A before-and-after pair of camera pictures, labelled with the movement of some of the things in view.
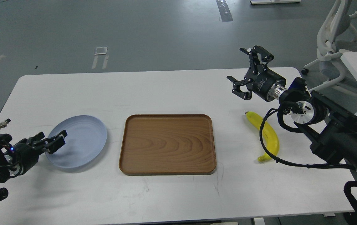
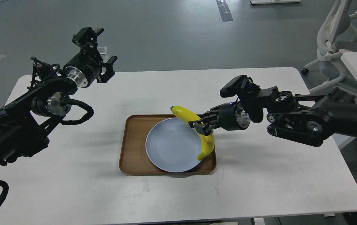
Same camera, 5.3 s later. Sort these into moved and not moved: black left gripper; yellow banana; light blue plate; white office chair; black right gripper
Moved: black right gripper; light blue plate; black left gripper; yellow banana
Not moved: white office chair
